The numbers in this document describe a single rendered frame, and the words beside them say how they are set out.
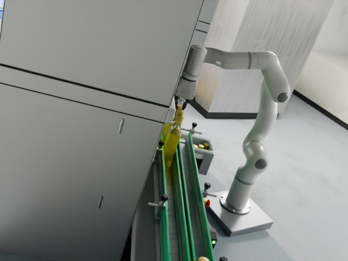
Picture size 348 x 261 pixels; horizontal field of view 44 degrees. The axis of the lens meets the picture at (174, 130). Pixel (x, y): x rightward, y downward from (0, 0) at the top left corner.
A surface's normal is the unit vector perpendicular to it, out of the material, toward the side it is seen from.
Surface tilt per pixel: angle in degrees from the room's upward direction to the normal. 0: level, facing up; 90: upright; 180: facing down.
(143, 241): 0
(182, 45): 90
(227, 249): 0
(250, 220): 3
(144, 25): 90
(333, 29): 90
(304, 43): 90
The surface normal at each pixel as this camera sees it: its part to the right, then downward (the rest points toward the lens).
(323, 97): -0.82, 0.01
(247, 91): 0.50, 0.52
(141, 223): 0.29, -0.86
